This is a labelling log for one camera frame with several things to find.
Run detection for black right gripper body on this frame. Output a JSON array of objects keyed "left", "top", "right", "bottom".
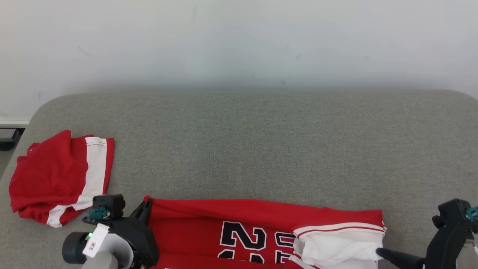
[{"left": 424, "top": 224, "right": 467, "bottom": 269}]

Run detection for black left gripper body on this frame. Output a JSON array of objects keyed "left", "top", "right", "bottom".
[{"left": 84, "top": 217, "right": 160, "bottom": 269}]

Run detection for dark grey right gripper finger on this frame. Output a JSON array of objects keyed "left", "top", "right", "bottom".
[{"left": 376, "top": 247, "right": 426, "bottom": 269}]

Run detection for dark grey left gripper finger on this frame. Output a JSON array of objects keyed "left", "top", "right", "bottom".
[{"left": 129, "top": 198, "right": 153, "bottom": 226}]

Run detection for red Bulls 23 jersey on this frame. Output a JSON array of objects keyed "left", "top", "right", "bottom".
[{"left": 144, "top": 195, "right": 387, "bottom": 269}]

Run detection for red shorts with white stripe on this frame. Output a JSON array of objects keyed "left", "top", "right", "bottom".
[{"left": 9, "top": 130, "right": 115, "bottom": 228}]

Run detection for white paper tag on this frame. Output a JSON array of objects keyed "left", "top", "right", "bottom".
[{"left": 82, "top": 223, "right": 111, "bottom": 258}]

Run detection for dark grey box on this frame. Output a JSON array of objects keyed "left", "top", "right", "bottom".
[{"left": 0, "top": 128, "right": 25, "bottom": 151}]

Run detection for teal left camera connector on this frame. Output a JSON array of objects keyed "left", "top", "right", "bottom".
[{"left": 88, "top": 207, "right": 111, "bottom": 221}]

